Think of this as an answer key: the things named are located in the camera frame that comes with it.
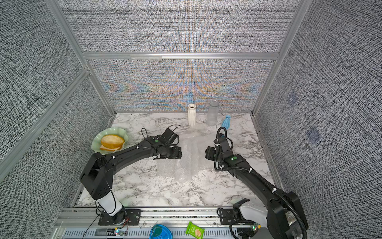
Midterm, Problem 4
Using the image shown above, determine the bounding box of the clear glass vase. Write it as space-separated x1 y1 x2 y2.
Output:
207 100 219 126

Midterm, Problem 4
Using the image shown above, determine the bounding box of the aluminium front rail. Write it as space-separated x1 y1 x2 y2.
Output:
53 207 308 239

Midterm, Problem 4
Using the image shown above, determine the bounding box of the bread roll sandwich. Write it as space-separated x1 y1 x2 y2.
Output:
100 134 125 151

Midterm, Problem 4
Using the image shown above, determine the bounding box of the blue plastic container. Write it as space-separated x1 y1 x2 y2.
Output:
149 225 173 239

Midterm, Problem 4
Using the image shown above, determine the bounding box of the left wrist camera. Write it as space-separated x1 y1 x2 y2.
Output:
160 128 179 145

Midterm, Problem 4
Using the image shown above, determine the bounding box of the green snack packet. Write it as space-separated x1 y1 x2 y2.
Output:
186 222 205 239

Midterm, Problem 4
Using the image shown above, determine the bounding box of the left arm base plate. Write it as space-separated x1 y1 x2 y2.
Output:
98 208 142 227

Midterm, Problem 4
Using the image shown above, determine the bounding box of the blue ribbed glass vase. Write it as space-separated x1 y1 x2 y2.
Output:
221 115 231 130

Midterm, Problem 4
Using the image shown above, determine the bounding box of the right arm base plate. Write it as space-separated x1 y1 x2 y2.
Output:
217 207 242 225

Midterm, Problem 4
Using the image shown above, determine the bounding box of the white ribbed ceramic vase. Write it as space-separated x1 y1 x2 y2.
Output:
188 104 196 127

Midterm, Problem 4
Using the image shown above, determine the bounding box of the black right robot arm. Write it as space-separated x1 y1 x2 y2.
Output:
206 126 309 239

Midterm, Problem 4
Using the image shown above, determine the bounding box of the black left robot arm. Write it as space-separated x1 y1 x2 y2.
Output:
80 136 182 225

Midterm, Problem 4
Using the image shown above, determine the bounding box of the green scalloped glass plate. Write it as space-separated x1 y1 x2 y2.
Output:
91 127 129 155

